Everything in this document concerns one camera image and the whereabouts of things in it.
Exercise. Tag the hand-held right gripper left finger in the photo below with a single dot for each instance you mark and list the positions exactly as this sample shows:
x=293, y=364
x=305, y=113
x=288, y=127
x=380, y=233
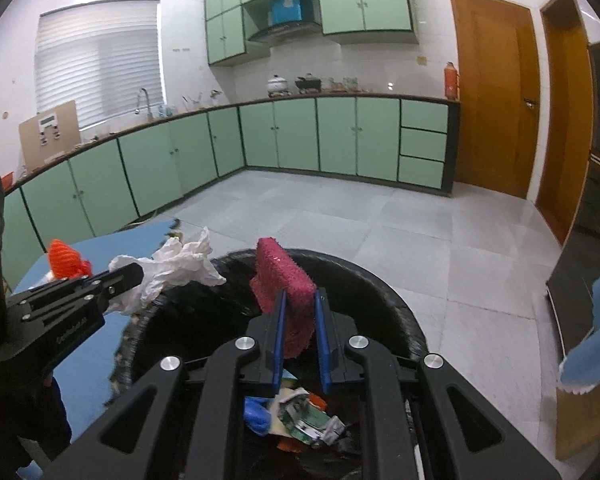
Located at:
x=280, y=345

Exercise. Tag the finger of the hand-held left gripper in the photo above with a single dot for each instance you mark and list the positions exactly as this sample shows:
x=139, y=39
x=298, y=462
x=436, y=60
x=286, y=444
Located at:
x=80, y=287
x=80, y=307

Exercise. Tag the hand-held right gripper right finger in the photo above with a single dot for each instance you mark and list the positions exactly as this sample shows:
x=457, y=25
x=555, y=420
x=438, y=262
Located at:
x=321, y=345

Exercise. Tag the red foam net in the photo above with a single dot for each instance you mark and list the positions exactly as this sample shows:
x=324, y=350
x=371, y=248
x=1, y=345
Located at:
x=285, y=280

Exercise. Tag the blue plastic bag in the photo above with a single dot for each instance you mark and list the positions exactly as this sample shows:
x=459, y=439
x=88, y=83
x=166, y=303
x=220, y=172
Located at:
x=257, y=412

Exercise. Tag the small printed carton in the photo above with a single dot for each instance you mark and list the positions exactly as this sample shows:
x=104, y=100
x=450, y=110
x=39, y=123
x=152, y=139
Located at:
x=305, y=422

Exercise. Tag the black lined trash bin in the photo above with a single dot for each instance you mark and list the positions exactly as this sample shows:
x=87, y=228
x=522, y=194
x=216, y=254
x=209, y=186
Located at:
x=380, y=290

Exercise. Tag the red plastic bag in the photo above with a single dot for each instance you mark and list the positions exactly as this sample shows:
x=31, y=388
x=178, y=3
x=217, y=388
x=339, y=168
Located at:
x=290, y=444

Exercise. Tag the white plastic bag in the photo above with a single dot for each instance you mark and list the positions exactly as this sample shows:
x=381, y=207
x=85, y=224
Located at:
x=180, y=260

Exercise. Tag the person's left forearm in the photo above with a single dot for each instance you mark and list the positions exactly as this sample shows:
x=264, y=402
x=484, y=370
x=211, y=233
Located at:
x=25, y=420

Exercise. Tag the rolled orange foam net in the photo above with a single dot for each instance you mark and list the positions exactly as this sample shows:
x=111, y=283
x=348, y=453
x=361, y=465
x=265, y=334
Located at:
x=65, y=257

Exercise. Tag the blue foam mat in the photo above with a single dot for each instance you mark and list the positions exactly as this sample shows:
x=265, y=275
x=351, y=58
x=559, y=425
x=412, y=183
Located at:
x=90, y=375

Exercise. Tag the long green base cabinet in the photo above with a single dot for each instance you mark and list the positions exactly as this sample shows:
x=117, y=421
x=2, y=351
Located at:
x=150, y=165

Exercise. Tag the brown cardboard box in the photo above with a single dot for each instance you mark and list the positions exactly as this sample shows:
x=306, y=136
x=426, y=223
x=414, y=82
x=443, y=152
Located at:
x=50, y=135

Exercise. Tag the chrome kitchen faucet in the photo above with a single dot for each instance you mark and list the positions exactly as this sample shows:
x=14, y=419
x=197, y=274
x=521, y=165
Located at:
x=142, y=100

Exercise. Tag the green base cabinet with drawers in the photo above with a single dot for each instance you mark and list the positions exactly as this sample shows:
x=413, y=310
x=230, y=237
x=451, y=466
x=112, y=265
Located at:
x=340, y=135

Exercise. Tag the utensil holder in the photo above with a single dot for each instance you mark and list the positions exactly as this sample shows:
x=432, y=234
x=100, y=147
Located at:
x=192, y=102

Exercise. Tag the white window blind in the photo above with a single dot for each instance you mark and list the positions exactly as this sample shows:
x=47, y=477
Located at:
x=100, y=60

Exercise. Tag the small steel kettle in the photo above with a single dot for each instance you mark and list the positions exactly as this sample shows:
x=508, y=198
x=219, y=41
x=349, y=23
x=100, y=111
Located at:
x=215, y=96

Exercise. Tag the white cooking pot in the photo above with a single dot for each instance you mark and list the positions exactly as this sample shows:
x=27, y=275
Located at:
x=278, y=85

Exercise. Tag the black wok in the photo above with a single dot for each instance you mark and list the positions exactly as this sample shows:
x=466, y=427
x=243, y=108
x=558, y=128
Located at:
x=307, y=83

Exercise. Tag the glass jars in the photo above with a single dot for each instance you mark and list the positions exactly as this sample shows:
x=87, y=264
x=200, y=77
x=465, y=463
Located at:
x=342, y=84

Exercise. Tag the wooden box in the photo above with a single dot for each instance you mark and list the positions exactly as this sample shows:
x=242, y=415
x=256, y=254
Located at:
x=580, y=420

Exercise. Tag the blue mat piece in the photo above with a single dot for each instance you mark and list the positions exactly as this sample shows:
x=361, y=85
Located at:
x=597, y=335

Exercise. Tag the red thermos flask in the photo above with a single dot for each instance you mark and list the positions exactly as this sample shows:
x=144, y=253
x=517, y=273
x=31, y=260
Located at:
x=451, y=82

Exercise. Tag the black range hood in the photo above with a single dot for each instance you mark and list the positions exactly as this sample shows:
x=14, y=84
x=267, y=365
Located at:
x=280, y=33

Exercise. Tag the blue box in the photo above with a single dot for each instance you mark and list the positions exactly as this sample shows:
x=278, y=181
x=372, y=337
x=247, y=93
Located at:
x=286, y=10

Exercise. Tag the green wall cabinets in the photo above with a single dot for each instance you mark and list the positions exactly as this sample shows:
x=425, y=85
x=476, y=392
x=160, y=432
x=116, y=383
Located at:
x=365, y=0

